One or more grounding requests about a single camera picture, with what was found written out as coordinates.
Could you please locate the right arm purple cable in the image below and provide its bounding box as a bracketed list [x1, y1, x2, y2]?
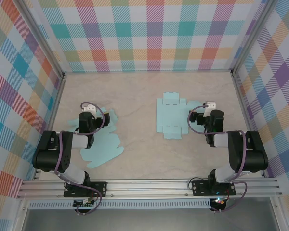
[187, 104, 248, 214]

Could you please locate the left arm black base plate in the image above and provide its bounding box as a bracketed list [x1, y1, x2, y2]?
[63, 181, 108, 198]

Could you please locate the aluminium frame post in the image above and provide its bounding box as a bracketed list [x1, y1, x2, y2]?
[14, 0, 66, 80]
[231, 0, 276, 75]

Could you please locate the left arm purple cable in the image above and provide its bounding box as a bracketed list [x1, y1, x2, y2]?
[54, 101, 106, 216]

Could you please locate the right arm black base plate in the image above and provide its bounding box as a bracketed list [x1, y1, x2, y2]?
[191, 179, 236, 197]

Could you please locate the teal blank with rounded flaps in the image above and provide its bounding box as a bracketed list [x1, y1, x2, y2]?
[79, 125, 125, 170]

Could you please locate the white slotted cable duct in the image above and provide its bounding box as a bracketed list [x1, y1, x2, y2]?
[28, 199, 211, 209]

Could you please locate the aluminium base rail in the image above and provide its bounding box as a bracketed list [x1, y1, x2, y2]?
[16, 178, 282, 198]

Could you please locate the aluminium back rail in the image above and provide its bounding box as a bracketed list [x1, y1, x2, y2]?
[62, 69, 234, 74]

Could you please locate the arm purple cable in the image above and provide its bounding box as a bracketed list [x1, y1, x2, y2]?
[54, 101, 106, 216]
[187, 104, 248, 214]

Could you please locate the grey metal panel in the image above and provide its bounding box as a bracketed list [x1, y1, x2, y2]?
[21, 207, 280, 231]

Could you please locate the teal paper box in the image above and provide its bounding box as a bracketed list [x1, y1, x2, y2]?
[155, 92, 205, 140]

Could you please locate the aluminium side rail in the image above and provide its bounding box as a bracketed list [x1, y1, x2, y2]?
[33, 73, 67, 180]
[231, 71, 268, 178]

